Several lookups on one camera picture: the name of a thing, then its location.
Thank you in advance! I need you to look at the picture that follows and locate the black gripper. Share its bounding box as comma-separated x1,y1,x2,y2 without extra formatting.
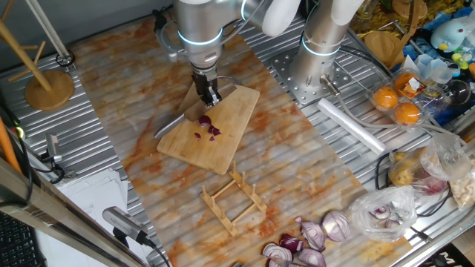
191,62,223,108

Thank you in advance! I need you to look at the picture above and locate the steel kitchen knife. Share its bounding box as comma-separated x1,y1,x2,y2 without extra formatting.
154,83,238,140

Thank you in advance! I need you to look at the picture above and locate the wooden peg rack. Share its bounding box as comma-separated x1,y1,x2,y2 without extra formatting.
200,161,268,237

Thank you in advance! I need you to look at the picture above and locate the plastic bag with onions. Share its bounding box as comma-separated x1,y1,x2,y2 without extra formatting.
348,185,419,243

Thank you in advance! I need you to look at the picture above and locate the bamboo cutting board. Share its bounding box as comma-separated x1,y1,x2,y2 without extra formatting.
156,75,261,176

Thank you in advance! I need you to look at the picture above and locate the marble pattern table mat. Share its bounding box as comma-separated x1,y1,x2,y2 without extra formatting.
68,10,413,267

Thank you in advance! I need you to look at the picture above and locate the white plastic wrap roll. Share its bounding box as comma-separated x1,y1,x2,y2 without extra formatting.
316,97,387,156

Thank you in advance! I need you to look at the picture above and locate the stack of white papers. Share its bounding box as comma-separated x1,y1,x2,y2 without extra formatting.
35,168,149,267

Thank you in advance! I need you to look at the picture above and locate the wooden mug tree stand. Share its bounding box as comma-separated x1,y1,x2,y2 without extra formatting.
0,0,76,111

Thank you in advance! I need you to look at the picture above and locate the dark purple onion piece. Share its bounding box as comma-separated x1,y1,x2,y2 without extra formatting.
278,233,305,254

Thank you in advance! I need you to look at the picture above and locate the black metal clamp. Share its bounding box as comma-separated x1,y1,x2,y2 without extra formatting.
39,132,77,185

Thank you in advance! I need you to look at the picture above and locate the striped onion wedge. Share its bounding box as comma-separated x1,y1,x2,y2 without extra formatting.
261,243,294,263
267,257,298,267

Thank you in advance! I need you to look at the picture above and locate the pale purple onion wedge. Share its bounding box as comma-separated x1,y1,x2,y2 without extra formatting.
295,217,327,252
296,248,327,267

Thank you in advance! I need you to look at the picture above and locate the big peeled onion half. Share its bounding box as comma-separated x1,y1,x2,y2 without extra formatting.
321,210,352,243

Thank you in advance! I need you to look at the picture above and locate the wooden stand with disc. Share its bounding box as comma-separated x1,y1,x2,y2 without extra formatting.
363,0,428,70

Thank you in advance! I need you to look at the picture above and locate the orange fruit with label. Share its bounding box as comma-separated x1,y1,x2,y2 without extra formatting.
393,72,420,93

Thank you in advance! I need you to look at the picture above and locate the plastic bag with potatoes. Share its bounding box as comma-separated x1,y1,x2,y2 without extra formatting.
387,133,472,196

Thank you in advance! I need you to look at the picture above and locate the orange pole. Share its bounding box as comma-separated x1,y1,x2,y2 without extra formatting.
0,116,22,175

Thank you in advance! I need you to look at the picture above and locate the clear measuring cup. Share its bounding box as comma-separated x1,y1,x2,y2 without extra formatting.
414,53,461,85

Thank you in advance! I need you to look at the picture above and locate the blue plush toy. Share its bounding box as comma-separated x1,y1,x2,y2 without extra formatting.
430,19,468,53

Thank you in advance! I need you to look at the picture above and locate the black keyboard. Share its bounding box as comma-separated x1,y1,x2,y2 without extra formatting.
0,211,48,267

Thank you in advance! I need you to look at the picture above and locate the glass bowl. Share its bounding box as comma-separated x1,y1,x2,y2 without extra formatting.
441,79,472,106

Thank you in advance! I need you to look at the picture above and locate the green yellow toy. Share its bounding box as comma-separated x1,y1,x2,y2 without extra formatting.
451,51,471,70

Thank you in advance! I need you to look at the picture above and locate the plastic bag with garlic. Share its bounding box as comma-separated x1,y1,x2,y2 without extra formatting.
448,159,475,211

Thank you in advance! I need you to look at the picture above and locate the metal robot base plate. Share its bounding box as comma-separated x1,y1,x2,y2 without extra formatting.
269,46,353,106

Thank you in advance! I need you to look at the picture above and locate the grey robot cable hose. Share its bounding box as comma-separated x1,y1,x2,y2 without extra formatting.
319,73,468,145

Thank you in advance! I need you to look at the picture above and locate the silver camera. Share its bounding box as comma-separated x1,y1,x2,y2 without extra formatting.
102,206,149,245

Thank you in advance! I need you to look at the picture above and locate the black camera cable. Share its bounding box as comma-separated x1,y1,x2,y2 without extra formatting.
142,237,171,267

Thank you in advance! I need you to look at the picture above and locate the white rod with black ring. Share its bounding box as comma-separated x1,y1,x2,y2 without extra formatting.
24,0,77,68

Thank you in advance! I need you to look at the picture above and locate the thin black cable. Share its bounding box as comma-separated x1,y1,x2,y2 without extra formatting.
374,150,452,218

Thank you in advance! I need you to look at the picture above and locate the aluminium frame beam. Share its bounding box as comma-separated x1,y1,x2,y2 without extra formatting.
0,157,149,267

